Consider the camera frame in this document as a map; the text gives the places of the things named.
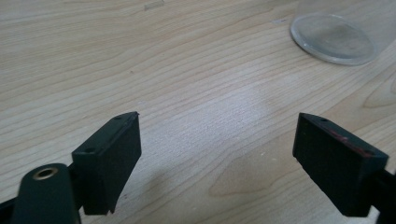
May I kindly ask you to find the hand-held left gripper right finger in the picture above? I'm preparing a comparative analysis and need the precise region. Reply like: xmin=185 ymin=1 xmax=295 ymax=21
xmin=291 ymin=112 xmax=390 ymax=218

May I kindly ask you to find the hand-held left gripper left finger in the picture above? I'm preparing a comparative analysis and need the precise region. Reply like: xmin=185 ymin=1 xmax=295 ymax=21
xmin=71 ymin=111 xmax=143 ymax=217

